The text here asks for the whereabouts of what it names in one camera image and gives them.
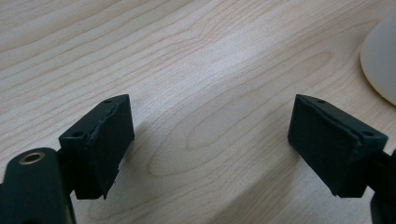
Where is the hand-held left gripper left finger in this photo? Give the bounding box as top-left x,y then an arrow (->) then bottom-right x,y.
58,93 -> 135,201

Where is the white round object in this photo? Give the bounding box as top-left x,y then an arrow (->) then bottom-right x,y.
360,7 -> 396,106

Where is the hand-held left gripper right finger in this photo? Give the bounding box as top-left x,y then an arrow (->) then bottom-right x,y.
287,93 -> 389,199

